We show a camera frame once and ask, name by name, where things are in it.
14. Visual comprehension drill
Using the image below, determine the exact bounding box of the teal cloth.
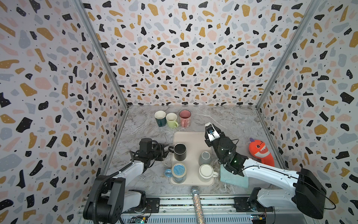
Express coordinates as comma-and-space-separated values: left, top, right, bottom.
220, 164, 249, 188

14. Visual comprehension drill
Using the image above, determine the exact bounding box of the dark green mug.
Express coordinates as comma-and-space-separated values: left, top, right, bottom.
154, 111, 167, 127

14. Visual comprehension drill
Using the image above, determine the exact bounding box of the white mug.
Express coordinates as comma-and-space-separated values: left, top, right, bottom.
199, 164, 219, 183

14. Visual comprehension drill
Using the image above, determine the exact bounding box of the glittery tube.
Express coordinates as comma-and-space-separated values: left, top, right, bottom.
191, 186, 206, 224

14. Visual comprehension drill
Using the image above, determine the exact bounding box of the grey mug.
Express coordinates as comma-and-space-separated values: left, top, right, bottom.
198, 151, 212, 166

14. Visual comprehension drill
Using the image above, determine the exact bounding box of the light green mug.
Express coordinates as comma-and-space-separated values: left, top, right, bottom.
166, 113, 179, 128

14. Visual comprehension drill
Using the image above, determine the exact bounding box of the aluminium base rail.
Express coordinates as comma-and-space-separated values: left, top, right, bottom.
118, 195, 316, 224

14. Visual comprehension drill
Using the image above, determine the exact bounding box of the blue glazed mug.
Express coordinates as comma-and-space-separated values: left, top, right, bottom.
165, 163, 187, 184

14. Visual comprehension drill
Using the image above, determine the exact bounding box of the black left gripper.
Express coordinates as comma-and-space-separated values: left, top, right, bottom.
147, 143, 168, 161

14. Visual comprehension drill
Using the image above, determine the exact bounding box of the red plush monster toy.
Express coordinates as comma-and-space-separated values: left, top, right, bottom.
249, 138, 275, 167

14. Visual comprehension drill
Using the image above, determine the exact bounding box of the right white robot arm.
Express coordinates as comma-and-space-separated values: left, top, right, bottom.
205, 133, 326, 219

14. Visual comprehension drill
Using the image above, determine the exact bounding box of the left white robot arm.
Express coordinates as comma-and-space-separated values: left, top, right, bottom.
83, 138, 171, 224

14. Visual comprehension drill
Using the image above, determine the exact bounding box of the black mug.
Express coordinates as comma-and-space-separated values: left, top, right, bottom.
168, 143, 186, 161

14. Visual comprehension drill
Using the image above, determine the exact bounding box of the pink ghost mug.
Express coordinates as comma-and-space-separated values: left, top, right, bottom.
180, 110, 192, 128

